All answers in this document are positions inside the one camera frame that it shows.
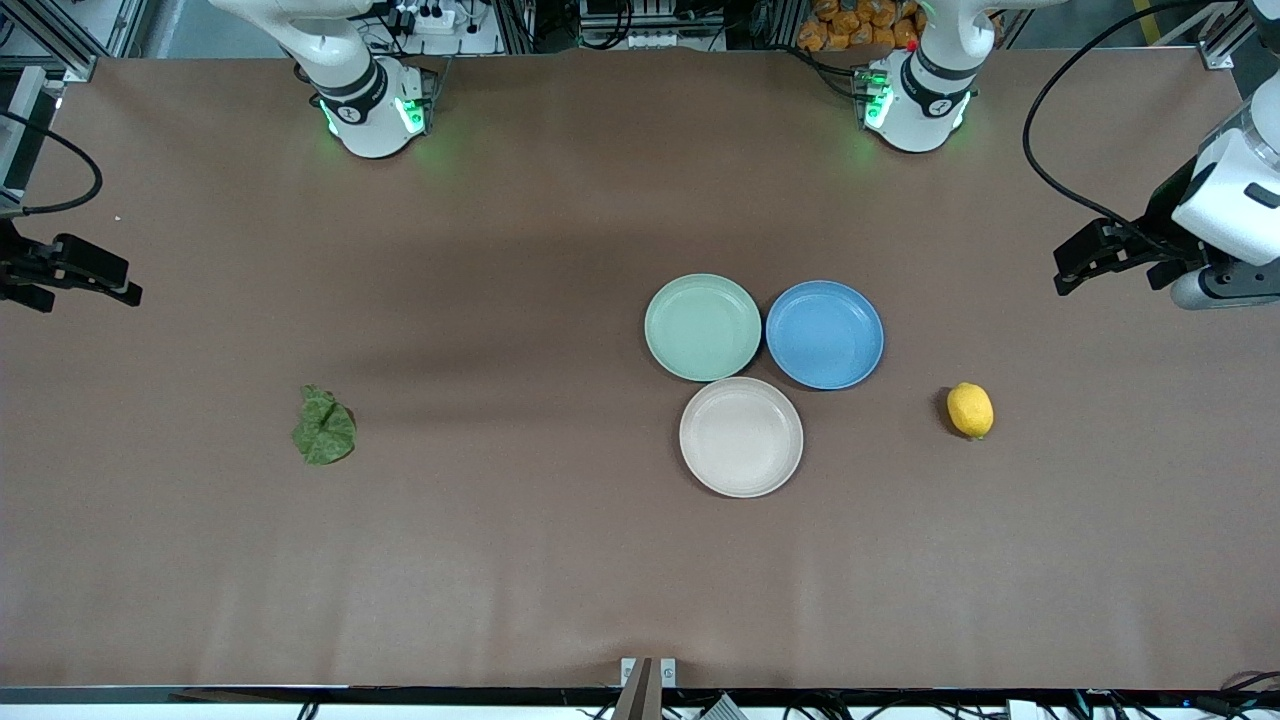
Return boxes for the yellow lemon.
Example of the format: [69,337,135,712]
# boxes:
[946,382,995,441]

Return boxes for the green lettuce leaf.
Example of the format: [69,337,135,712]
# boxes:
[291,385,358,466]

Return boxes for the blue plate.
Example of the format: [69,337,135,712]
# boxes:
[765,280,885,391]

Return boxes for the pile of orange packets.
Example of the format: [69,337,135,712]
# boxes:
[797,0,926,53]

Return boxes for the pale green plate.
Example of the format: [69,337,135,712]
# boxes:
[644,273,763,383]

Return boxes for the beige plate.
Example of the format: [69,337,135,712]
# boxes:
[678,376,804,499]

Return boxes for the white power strip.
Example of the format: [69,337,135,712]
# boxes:
[385,0,463,36]

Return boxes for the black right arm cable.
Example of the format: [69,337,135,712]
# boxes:
[0,110,104,217]

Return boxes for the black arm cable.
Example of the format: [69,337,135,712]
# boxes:
[1022,0,1241,246]
[0,110,104,217]

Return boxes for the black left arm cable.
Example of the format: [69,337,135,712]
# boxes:
[1022,0,1241,246]

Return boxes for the aluminium frame profile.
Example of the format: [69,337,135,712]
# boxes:
[1150,0,1280,71]
[0,0,151,83]

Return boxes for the aluminium camera mount post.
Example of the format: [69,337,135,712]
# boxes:
[612,657,677,720]

